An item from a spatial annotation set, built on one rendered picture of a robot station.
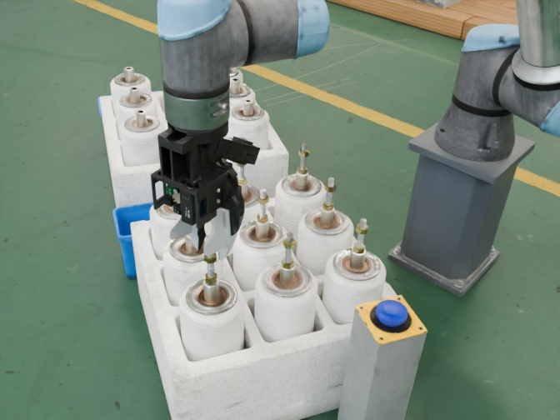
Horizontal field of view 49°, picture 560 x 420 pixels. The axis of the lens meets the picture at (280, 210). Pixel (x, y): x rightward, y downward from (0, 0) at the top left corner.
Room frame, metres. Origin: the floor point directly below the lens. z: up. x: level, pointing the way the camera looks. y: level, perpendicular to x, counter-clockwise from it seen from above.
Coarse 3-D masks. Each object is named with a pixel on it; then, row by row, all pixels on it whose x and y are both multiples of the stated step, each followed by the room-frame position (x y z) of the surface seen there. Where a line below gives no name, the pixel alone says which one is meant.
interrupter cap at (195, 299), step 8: (200, 280) 0.68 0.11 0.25; (224, 280) 0.68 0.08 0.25; (192, 288) 0.66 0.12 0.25; (200, 288) 0.66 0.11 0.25; (224, 288) 0.66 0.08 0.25; (232, 288) 0.66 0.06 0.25; (192, 296) 0.64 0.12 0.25; (200, 296) 0.65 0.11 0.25; (224, 296) 0.65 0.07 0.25; (232, 296) 0.65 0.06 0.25; (192, 304) 0.63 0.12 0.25; (200, 304) 0.63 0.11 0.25; (208, 304) 0.63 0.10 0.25; (216, 304) 0.63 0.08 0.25; (224, 304) 0.63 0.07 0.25; (232, 304) 0.63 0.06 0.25; (200, 312) 0.61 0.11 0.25; (208, 312) 0.61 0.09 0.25; (216, 312) 0.61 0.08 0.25
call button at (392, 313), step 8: (384, 304) 0.57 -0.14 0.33; (392, 304) 0.57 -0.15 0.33; (400, 304) 0.57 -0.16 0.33; (376, 312) 0.56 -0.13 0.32; (384, 312) 0.55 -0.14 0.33; (392, 312) 0.55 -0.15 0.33; (400, 312) 0.55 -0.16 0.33; (384, 320) 0.54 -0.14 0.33; (392, 320) 0.54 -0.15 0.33; (400, 320) 0.54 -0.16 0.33
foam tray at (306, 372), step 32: (160, 288) 0.73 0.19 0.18; (320, 288) 0.77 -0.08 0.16; (384, 288) 0.76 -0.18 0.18; (160, 320) 0.66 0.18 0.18; (320, 320) 0.68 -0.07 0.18; (160, 352) 0.66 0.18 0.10; (256, 352) 0.61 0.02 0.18; (288, 352) 0.61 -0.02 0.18; (320, 352) 0.63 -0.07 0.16; (192, 384) 0.56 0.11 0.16; (224, 384) 0.58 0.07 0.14; (256, 384) 0.59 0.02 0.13; (288, 384) 0.61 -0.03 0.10; (320, 384) 0.63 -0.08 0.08; (192, 416) 0.56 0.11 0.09; (224, 416) 0.58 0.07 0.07; (256, 416) 0.59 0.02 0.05; (288, 416) 0.62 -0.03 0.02
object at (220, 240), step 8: (224, 208) 0.63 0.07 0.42; (216, 216) 0.62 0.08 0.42; (224, 216) 0.63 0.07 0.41; (216, 224) 0.62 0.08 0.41; (224, 224) 0.63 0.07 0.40; (216, 232) 0.61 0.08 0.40; (224, 232) 0.63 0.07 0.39; (208, 240) 0.60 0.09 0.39; (216, 240) 0.61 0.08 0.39; (224, 240) 0.62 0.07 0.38; (232, 240) 0.63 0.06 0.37; (208, 248) 0.60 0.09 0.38; (216, 248) 0.61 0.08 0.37; (224, 248) 0.63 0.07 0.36; (224, 256) 0.63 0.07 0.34
